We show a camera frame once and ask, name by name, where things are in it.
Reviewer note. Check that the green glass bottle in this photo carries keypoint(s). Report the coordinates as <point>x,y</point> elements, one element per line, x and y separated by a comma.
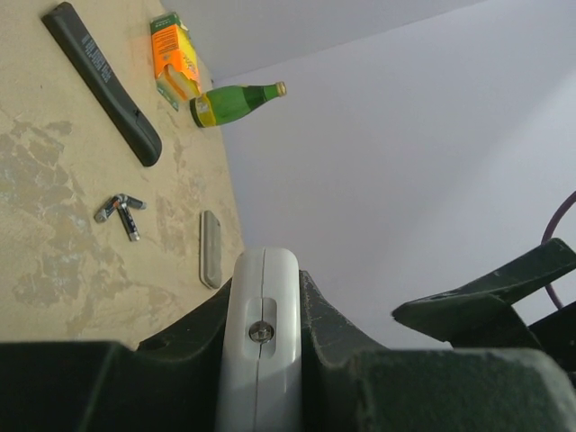
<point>230,103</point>

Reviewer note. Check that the black AAA battery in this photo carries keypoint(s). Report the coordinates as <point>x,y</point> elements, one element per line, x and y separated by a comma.
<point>131,202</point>
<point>128,223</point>
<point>107,209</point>

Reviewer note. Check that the black remote control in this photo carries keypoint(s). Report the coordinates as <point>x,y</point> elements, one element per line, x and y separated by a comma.
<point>70,33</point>

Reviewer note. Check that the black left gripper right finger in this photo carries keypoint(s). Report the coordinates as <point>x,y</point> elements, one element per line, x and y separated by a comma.
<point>352,383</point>

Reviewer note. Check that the white remote control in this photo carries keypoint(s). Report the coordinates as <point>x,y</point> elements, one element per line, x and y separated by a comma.
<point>260,385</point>

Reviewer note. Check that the yellow orange sponge pack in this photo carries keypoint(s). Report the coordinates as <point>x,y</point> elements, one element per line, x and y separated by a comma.
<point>175,62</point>

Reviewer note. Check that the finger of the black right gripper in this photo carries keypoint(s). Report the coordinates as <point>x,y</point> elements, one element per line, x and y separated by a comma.
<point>480,313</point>

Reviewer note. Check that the grey remote control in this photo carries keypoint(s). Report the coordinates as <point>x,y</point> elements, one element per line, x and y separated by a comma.
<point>210,250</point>

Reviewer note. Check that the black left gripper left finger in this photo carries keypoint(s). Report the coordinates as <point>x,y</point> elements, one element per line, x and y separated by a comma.
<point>169,383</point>

